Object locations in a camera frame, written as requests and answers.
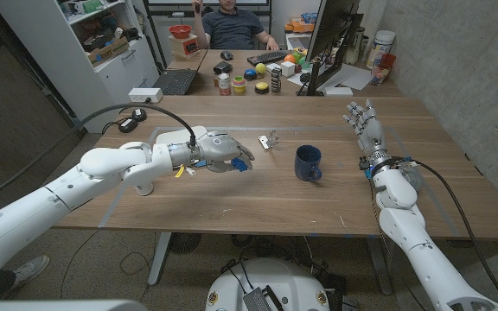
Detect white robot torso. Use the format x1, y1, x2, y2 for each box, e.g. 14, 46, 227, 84
205, 257, 331, 311

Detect grey sneaker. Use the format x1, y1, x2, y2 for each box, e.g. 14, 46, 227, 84
9, 254, 51, 289

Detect red white can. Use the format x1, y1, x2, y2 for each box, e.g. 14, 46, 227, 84
217, 72, 232, 97

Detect black keyboard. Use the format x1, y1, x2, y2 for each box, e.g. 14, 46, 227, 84
246, 49, 291, 67

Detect black pouch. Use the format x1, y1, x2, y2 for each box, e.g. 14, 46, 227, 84
213, 60, 234, 75

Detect white canister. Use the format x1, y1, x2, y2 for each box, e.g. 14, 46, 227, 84
365, 29, 397, 70

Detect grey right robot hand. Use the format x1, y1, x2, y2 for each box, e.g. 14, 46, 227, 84
342, 98, 392, 168

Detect grey table leg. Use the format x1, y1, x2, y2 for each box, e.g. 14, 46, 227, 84
365, 236, 393, 296
147, 232, 173, 287

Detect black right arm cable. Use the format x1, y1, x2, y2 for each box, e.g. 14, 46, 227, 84
402, 155, 498, 302

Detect white paper sheets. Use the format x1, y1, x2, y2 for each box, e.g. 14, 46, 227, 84
287, 63, 374, 92

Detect red bowl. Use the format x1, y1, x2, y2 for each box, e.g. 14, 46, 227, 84
168, 24, 193, 40

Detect white paper plate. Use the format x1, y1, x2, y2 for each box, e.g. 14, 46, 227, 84
155, 125, 209, 146

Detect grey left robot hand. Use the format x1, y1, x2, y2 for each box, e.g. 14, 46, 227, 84
170, 130, 256, 175

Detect white cube box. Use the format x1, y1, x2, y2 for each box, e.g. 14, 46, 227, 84
279, 60, 297, 79

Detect grey duct tape roll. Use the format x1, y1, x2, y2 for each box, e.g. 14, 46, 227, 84
399, 163, 425, 191

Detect small flat white box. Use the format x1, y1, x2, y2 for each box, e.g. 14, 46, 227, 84
323, 86, 354, 97

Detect seated person dark polo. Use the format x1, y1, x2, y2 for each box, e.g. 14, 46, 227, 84
191, 0, 280, 52

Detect white shelf cabinet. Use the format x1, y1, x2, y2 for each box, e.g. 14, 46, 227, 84
0, 0, 160, 134

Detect black computer monitor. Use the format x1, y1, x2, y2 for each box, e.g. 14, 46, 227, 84
297, 0, 365, 97

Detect dark blue mug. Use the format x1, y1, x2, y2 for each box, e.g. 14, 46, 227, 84
293, 144, 323, 182

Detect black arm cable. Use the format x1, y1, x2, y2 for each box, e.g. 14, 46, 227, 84
402, 155, 498, 302
0, 102, 197, 208

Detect cardboard box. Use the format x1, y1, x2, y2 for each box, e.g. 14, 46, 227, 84
86, 36, 131, 67

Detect black white cube stack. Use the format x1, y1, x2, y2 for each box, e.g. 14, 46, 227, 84
270, 67, 283, 93

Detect black round floor fan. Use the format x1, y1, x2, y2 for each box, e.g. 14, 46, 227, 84
169, 232, 202, 255

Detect orange toy crate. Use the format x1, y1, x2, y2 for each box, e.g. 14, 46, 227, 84
284, 16, 317, 35

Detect white box red print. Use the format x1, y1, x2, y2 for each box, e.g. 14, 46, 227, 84
169, 34, 201, 60

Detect black laptop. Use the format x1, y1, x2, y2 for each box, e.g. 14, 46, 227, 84
151, 48, 209, 96

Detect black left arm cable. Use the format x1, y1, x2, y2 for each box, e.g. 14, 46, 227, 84
0, 102, 197, 208

